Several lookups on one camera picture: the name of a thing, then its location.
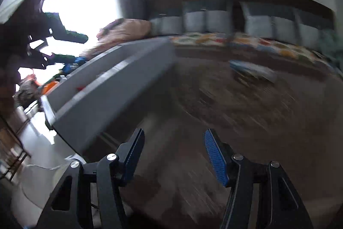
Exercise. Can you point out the grey cushion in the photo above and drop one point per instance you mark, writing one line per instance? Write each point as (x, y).
(311, 28)
(270, 21)
(163, 25)
(208, 16)

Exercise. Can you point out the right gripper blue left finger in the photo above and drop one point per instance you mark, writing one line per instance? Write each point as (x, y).
(128, 154)

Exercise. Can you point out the grey cushion far right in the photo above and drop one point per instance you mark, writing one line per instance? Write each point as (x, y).
(311, 28)

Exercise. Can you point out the peach blanket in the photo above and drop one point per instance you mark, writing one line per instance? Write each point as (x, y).
(118, 32)

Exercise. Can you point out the floral sofa cover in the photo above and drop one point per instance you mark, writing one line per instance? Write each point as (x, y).
(247, 43)

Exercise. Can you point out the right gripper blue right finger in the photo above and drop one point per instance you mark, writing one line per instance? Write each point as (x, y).
(220, 155)

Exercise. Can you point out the blue white medicine box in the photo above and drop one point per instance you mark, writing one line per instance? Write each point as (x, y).
(247, 69)

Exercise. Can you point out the white cardboard storage box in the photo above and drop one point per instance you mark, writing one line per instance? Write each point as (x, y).
(93, 95)

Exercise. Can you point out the grey cushion far left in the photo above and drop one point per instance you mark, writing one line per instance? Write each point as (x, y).
(163, 25)

